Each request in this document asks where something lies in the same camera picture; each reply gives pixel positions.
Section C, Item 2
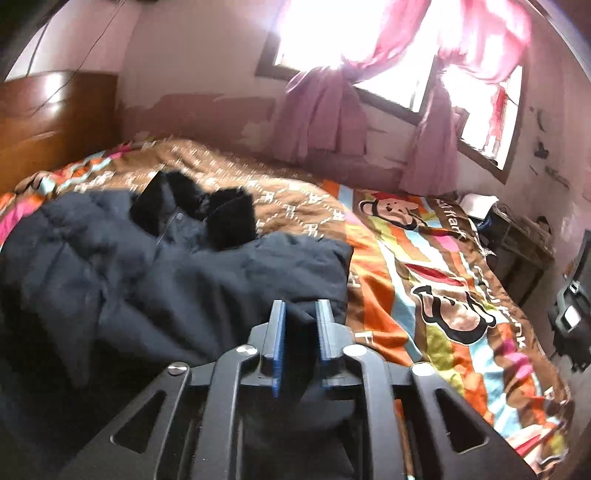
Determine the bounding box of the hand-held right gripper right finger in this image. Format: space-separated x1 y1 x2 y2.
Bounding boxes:
315 299 539 480

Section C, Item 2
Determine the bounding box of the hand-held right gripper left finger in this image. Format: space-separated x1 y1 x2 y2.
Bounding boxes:
60 300 289 480

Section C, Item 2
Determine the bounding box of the dark navy padded jacket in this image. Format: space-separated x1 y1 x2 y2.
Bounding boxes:
0 170 354 480

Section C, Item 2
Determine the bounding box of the colourful printed blanket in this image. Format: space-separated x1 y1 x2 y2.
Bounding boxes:
0 134 575 480

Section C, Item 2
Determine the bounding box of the white paper item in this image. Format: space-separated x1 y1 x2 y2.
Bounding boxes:
459 193 500 221

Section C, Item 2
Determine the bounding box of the bedside table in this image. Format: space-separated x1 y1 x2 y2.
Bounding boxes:
480 196 557 306

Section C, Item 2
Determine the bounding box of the black plastic appliance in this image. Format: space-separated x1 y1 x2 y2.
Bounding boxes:
547 230 591 372

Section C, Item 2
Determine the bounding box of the wooden headboard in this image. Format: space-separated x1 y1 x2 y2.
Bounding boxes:
0 70 122 195

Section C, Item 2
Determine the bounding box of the thin black cable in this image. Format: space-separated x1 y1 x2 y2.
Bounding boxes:
28 0 123 114

